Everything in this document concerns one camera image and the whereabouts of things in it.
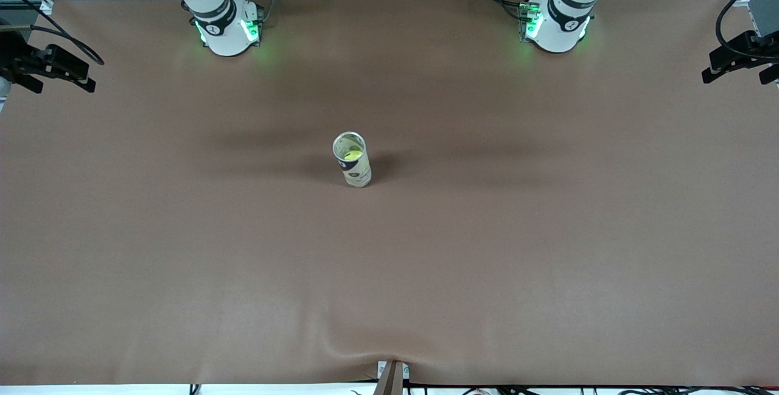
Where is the clear Wilson tennis ball can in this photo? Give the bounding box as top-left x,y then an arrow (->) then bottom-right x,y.
332,131 -> 372,189

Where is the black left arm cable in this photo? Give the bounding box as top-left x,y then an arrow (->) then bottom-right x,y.
715,0 -> 779,60

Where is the wooden camera mount post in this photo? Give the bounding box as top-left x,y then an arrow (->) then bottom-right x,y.
372,360 -> 410,395

